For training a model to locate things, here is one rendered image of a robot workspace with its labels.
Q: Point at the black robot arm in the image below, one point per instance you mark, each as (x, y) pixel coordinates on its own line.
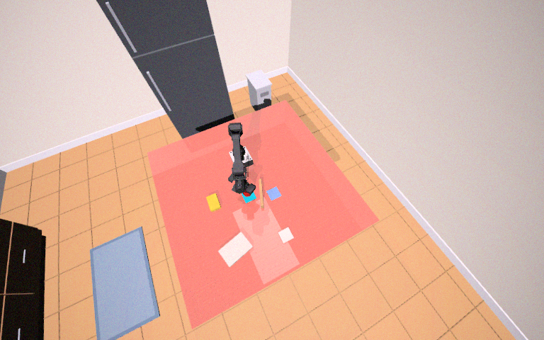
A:
(238, 169)

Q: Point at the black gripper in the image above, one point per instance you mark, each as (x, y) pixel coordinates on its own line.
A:
(249, 188)

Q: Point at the yellow block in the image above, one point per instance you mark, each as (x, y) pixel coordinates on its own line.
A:
(213, 202)

